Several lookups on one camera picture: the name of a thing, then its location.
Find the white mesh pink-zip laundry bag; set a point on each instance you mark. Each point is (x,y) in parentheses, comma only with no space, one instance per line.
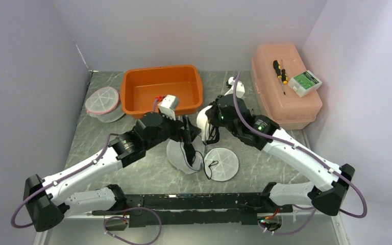
(104,104)

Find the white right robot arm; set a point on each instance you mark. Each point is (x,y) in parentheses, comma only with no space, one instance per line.
(327,183)

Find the white green small box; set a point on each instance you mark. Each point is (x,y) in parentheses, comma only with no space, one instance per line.
(304,83)

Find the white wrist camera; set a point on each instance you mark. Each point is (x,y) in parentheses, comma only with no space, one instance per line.
(166,105)
(235,87)

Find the translucent pink storage box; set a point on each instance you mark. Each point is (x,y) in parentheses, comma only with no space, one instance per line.
(278,101)

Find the white mesh blue-zip laundry bag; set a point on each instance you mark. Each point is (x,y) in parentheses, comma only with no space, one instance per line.
(218,164)

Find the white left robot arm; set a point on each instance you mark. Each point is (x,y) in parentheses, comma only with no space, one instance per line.
(51,199)

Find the black white bra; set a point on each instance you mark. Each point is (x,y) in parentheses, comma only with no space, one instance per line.
(204,126)

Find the orange plastic tub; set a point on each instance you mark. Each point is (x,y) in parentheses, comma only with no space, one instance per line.
(140,87)

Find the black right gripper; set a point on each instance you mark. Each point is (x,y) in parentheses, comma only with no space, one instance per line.
(220,122)

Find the large black yellow screwdriver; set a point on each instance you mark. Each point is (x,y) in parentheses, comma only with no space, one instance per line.
(277,68)

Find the thin black yellow screwdriver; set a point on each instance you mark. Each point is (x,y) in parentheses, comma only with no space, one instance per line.
(284,77)

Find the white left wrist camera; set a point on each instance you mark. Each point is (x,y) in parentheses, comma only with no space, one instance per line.
(166,105)

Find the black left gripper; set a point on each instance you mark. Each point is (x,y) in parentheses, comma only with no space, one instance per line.
(179,132)

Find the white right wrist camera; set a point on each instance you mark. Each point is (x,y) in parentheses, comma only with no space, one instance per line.
(235,87)

